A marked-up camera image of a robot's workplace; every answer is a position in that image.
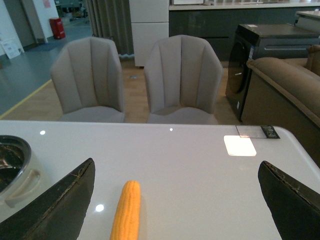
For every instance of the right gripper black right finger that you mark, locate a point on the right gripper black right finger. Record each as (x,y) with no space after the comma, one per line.
(294,207)

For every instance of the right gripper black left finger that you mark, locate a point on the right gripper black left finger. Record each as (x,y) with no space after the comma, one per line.
(58,213)

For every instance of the yellow corn cob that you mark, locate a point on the yellow corn cob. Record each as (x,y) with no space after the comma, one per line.
(126,220)

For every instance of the table corner label sticker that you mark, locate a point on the table corner label sticker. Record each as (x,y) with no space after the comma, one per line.
(257,132)

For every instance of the brown sofa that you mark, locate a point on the brown sofa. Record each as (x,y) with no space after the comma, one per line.
(286,93)

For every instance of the left beige upholstered chair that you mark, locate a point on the left beige upholstered chair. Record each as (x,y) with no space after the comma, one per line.
(88,79)

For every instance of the beige upholstered chair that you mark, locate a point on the beige upholstered chair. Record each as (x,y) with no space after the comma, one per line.
(88,79)
(182,77)

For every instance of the white sign board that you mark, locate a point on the white sign board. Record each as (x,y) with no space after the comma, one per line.
(10,48)

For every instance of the right beige upholstered chair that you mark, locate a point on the right beige upholstered chair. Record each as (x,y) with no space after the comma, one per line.
(182,77)

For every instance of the dark grey kitchen counter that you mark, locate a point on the dark grey kitchen counter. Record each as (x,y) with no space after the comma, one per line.
(218,23)

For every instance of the white refrigerator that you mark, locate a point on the white refrigerator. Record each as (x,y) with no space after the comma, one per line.
(149,23)

